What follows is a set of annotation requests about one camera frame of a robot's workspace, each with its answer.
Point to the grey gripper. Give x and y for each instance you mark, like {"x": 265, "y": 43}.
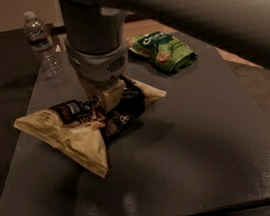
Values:
{"x": 99, "y": 67}

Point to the brown sea salt chip bag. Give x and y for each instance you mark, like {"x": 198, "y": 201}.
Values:
{"x": 80, "y": 129}

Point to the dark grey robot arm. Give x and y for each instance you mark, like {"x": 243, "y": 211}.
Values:
{"x": 242, "y": 27}

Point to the green chip bag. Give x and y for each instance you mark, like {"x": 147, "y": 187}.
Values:
{"x": 162, "y": 50}

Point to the clear plastic water bottle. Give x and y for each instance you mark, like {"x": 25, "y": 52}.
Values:
{"x": 42, "y": 45}

